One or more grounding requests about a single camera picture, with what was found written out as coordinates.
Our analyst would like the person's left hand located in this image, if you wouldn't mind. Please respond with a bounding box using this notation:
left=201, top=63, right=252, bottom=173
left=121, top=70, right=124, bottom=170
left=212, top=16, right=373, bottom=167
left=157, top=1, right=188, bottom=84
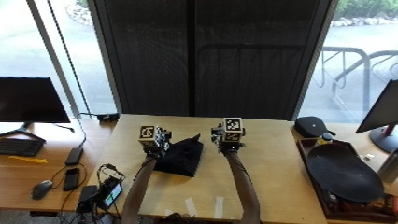
left=141, top=126, right=174, bottom=158

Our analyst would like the person's right hand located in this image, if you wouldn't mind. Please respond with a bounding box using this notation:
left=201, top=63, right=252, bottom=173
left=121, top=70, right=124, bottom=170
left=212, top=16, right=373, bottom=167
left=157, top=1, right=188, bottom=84
left=210, top=123, right=249, bottom=154

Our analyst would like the white marker cube on left glove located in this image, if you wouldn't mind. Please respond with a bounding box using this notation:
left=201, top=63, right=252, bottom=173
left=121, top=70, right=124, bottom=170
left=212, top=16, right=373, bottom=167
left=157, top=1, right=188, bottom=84
left=138, top=124, right=157, bottom=145

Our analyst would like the white marker cube on glove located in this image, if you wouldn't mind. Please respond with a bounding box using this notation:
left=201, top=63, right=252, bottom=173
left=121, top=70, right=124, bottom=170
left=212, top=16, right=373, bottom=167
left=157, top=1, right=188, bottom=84
left=138, top=124, right=157, bottom=145
left=222, top=117, right=244, bottom=143

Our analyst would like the white marker cube on right glove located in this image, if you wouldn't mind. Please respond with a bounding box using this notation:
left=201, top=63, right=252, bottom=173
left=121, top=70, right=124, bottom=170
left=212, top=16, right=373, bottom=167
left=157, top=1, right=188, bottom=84
left=222, top=117, right=244, bottom=143

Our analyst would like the black folded cloth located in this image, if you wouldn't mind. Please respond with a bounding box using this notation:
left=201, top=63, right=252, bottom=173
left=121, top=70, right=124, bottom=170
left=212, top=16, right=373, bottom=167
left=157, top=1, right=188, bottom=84
left=153, top=133, right=205, bottom=178

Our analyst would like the black connector box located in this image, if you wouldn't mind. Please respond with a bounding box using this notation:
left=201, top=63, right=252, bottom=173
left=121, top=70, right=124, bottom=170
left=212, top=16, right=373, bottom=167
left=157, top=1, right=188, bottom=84
left=96, top=113, right=121, bottom=123

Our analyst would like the black device with lit screen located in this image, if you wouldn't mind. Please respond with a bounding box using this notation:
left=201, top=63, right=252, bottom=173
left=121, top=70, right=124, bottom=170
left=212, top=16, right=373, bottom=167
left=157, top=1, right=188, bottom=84
left=96, top=176, right=124, bottom=210

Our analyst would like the black zip case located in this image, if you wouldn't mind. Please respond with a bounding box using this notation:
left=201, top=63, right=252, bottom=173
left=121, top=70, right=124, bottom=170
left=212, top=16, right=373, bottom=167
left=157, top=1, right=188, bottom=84
left=294, top=116, right=338, bottom=139

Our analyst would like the black power adapter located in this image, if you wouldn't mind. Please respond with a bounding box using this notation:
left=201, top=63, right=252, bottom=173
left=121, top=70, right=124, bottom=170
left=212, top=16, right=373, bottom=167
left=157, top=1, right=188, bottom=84
left=64, top=147, right=85, bottom=166

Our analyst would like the white tape strip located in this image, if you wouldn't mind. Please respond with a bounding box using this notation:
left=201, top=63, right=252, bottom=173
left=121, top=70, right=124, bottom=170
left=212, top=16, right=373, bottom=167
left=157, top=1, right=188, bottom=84
left=213, top=196, right=225, bottom=219
left=182, top=197, right=200, bottom=217

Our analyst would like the black window shade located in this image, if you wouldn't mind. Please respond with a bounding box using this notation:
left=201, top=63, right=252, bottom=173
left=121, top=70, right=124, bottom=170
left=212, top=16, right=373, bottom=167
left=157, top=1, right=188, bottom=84
left=87, top=0, right=334, bottom=121

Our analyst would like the small yellow bottle black cap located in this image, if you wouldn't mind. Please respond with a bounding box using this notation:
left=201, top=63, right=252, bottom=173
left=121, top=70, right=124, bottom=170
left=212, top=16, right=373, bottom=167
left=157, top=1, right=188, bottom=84
left=316, top=133, right=335, bottom=147

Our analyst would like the black smartphone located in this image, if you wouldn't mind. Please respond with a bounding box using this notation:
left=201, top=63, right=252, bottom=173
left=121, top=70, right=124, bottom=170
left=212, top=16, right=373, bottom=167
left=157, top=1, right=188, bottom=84
left=63, top=166, right=81, bottom=192

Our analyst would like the small black box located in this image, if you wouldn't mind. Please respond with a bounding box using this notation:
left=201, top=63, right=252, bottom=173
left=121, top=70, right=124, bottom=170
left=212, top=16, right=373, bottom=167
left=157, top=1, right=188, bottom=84
left=76, top=185, right=100, bottom=215

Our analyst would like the black oval plate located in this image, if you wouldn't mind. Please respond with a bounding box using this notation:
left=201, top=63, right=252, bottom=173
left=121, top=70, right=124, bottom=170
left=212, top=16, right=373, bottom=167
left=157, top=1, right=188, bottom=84
left=306, top=143, right=386, bottom=203

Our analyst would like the yellow flat tool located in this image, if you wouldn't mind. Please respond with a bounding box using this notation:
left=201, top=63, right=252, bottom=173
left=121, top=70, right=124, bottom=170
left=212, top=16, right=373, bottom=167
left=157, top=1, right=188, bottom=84
left=8, top=155, right=49, bottom=165

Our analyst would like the black computer mouse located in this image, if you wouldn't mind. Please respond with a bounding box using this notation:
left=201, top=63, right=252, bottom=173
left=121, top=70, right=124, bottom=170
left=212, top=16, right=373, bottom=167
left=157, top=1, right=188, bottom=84
left=31, top=179, right=55, bottom=201

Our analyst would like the black computer monitor with forked stand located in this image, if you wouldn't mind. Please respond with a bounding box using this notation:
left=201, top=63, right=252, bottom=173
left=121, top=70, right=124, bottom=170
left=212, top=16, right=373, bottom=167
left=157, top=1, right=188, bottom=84
left=0, top=77, right=72, bottom=143

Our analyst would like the dark brown tray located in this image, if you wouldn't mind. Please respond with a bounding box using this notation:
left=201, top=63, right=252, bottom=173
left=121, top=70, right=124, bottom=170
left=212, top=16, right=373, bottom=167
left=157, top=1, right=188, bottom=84
left=294, top=137, right=398, bottom=224

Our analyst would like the black keyboard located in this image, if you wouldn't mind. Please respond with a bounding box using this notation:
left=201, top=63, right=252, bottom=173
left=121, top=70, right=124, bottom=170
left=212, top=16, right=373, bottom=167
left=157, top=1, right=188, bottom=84
left=0, top=137, right=47, bottom=158

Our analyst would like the metal bike rack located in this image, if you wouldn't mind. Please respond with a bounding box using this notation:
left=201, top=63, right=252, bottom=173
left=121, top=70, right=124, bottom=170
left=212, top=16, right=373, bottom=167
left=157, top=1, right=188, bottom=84
left=313, top=46, right=398, bottom=120

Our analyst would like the black monitor with round stand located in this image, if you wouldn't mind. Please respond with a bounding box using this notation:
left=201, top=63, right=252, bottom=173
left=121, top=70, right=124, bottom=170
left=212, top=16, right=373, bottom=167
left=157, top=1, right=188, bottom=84
left=354, top=78, right=398, bottom=154

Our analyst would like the black cable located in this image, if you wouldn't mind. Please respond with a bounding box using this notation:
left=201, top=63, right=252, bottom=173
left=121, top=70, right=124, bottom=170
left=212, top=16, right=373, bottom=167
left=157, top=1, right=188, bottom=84
left=52, top=112, right=125, bottom=224

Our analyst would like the shade pull chain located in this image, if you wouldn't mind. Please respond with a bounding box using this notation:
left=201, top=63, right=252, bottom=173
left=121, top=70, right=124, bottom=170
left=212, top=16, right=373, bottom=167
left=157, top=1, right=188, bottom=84
left=47, top=0, right=93, bottom=117

